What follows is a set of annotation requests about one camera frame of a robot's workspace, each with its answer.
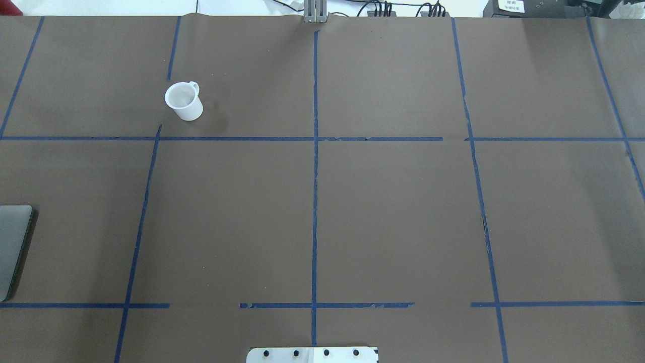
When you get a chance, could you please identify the white plastic cup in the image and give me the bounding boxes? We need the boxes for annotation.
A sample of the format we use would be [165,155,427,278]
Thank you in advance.
[164,81,204,122]

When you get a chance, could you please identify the grey closed laptop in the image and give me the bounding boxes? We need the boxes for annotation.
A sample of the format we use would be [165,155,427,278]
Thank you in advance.
[1,205,34,303]

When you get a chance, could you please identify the brown paper table cover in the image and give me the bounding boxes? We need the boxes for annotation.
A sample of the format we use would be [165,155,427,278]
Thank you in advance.
[2,14,643,362]

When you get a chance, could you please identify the black box with label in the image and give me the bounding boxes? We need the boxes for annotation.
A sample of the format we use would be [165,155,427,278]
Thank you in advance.
[482,1,588,19]

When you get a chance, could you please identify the aluminium frame post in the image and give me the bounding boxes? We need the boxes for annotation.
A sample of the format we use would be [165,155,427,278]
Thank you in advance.
[303,0,329,23]

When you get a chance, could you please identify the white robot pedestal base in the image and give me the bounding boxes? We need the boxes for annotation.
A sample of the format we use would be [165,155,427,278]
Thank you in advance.
[246,346,379,362]

